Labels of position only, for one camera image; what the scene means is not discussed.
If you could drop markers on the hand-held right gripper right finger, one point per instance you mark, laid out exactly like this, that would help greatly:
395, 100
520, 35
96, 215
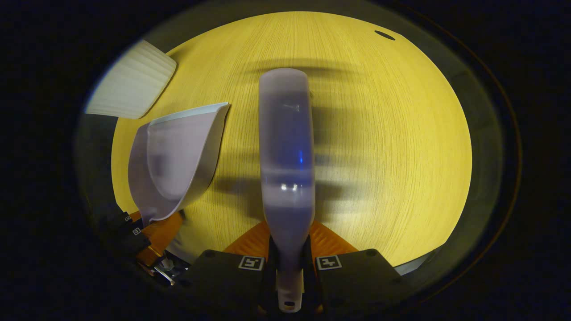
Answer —
357, 281

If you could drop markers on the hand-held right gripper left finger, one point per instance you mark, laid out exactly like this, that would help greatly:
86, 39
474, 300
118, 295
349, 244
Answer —
223, 281

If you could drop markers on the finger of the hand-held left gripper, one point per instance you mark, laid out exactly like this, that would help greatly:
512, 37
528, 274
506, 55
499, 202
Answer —
116, 216
129, 243

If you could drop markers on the pale purple dustpan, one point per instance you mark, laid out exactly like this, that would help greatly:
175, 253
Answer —
178, 156

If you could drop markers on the white ribbed garbage bin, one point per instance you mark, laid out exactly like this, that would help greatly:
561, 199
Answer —
134, 82

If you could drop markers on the pale purple small broom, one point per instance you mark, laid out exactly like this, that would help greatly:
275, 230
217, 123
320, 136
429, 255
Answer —
285, 133

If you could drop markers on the dark oval desk grommet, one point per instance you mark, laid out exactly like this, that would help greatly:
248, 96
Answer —
384, 35

